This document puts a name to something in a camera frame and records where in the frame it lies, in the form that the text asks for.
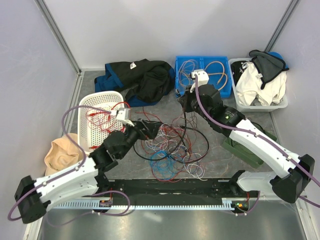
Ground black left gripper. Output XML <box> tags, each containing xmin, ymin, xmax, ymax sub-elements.
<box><xmin>118</xmin><ymin>118</ymin><xmax>162</xmax><ymax>159</ymax></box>

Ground brown thin wire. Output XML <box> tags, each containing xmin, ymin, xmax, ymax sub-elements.
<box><xmin>169</xmin><ymin>99</ymin><xmax>201</xmax><ymax>156</ymax></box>

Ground thin red wire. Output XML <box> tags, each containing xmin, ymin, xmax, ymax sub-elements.
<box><xmin>136</xmin><ymin>106</ymin><xmax>203</xmax><ymax>183</ymax></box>

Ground black cable teal connector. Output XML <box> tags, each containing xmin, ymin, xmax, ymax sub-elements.
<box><xmin>133</xmin><ymin>111</ymin><xmax>210</xmax><ymax>165</ymax></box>

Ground pink thin wire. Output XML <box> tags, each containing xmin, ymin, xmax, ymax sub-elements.
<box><xmin>142</xmin><ymin>124</ymin><xmax>201</xmax><ymax>166</ymax></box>

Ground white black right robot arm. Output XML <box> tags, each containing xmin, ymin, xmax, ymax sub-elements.
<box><xmin>177</xmin><ymin>84</ymin><xmax>315</xmax><ymax>203</ymax></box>

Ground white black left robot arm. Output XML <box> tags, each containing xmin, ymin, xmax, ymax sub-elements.
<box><xmin>7</xmin><ymin>120</ymin><xmax>162</xmax><ymax>224</ymax></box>

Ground blue plastic bin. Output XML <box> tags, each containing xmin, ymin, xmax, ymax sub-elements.
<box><xmin>175</xmin><ymin>56</ymin><xmax>232</xmax><ymax>98</ymax></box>

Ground black blue jacket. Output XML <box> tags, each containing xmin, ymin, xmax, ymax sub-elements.
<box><xmin>94</xmin><ymin>59</ymin><xmax>176</xmax><ymax>107</ymax></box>

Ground white perforated basket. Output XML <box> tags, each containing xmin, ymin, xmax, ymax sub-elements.
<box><xmin>77</xmin><ymin>91</ymin><xmax>130</xmax><ymax>155</ymax></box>

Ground green plastic tray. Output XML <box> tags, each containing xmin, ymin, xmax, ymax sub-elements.
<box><xmin>222</xmin><ymin>138</ymin><xmax>264</xmax><ymax>169</ymax></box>

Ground white cloth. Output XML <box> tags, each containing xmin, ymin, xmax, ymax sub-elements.
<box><xmin>231</xmin><ymin>60</ymin><xmax>287</xmax><ymax>107</ymax></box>

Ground grey black cloth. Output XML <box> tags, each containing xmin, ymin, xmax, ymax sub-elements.
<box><xmin>249</xmin><ymin>50</ymin><xmax>289</xmax><ymax>90</ymax></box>

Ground beige bucket hat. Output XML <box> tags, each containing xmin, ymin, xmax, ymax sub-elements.
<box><xmin>44</xmin><ymin>135</ymin><xmax>83</xmax><ymax>176</ymax></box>

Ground grey laundry basket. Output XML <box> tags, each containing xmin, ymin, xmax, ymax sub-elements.
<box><xmin>228</xmin><ymin>58</ymin><xmax>288</xmax><ymax>112</ymax></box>

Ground white thin wire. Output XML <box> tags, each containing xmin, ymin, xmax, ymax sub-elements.
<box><xmin>144</xmin><ymin>122</ymin><xmax>206</xmax><ymax>181</ymax></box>

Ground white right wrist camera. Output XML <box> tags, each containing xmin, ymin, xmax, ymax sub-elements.
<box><xmin>189</xmin><ymin>69</ymin><xmax>209</xmax><ymax>93</ymax></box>

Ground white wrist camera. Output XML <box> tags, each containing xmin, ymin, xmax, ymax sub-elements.
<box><xmin>189</xmin><ymin>69</ymin><xmax>209</xmax><ymax>93</ymax></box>
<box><xmin>110</xmin><ymin>107</ymin><xmax>134</xmax><ymax>126</ymax></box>

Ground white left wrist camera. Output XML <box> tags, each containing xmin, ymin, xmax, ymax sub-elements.
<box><xmin>110</xmin><ymin>107</ymin><xmax>134</xmax><ymax>126</ymax></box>

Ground orange thin wires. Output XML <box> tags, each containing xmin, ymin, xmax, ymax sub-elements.
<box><xmin>177</xmin><ymin>59</ymin><xmax>201</xmax><ymax>93</ymax></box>

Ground light blue thin wire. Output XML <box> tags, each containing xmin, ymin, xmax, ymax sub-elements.
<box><xmin>149</xmin><ymin>149</ymin><xmax>183</xmax><ymax>181</ymax></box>

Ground orange thick cable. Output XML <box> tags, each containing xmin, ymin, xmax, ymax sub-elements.
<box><xmin>204</xmin><ymin>61</ymin><xmax>229</xmax><ymax>94</ymax></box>

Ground red cable in basket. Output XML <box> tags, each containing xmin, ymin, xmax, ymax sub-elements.
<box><xmin>86</xmin><ymin>101</ymin><xmax>132</xmax><ymax>151</ymax></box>

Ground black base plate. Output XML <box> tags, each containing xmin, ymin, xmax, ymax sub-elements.
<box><xmin>97</xmin><ymin>178</ymin><xmax>248</xmax><ymax>204</ymax></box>

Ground slotted cable duct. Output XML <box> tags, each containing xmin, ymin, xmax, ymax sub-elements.
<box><xmin>55</xmin><ymin>197</ymin><xmax>240</xmax><ymax>211</ymax></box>

